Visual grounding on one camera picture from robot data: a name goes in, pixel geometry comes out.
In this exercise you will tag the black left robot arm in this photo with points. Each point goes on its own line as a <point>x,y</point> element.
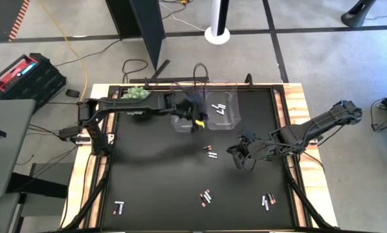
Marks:
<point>132,103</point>

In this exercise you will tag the black copper Duracell battery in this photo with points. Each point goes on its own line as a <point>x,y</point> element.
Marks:
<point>273,198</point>
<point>270,198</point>
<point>202,199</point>
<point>202,202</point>
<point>210,194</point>
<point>115,210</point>
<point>207,148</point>

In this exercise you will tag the white pole with round base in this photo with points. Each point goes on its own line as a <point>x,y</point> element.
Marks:
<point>217,35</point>

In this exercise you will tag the green artificial plant grey pot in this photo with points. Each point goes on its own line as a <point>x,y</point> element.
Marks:
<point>135,93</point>

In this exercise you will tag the red tool case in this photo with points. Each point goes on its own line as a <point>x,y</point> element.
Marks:
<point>17,69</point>

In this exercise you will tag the black and red toolbox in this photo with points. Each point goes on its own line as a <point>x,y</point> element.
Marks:
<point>48,82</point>

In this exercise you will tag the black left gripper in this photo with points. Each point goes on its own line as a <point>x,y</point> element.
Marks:
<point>192,110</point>

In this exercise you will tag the black mat orange striped edge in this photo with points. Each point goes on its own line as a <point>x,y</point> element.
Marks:
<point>2,19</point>

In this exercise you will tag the black partition panel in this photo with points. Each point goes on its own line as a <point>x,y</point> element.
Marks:
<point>141,26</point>

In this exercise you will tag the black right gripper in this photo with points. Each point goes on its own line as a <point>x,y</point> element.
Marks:
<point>259,149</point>

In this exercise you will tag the black clamp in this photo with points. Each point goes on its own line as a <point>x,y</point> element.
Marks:
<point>249,81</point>
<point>146,82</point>

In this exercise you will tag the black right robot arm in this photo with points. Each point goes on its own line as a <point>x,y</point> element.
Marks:
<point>326,121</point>

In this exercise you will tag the clear plastic bin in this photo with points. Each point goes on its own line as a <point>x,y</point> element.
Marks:
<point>180,124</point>
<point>229,119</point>

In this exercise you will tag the grey desk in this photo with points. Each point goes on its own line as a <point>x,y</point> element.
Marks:
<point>9,155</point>

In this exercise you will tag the yellow tape tag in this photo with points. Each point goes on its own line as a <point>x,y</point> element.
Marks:
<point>200,123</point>

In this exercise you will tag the black chair base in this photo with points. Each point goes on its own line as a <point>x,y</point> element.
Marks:
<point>357,16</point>

